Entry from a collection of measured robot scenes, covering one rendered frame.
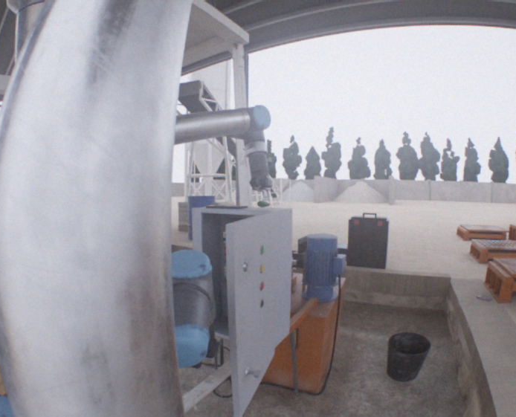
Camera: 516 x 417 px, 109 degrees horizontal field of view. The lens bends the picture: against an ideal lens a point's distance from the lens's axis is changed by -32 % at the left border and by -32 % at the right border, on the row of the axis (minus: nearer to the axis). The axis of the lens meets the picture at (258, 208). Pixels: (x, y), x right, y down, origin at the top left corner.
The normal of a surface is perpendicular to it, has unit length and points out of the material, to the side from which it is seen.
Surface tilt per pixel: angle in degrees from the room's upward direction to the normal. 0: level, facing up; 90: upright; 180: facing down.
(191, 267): 19
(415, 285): 90
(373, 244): 90
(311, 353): 90
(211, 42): 90
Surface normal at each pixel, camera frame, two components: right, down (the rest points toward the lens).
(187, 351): 0.16, 0.47
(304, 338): -0.44, 0.06
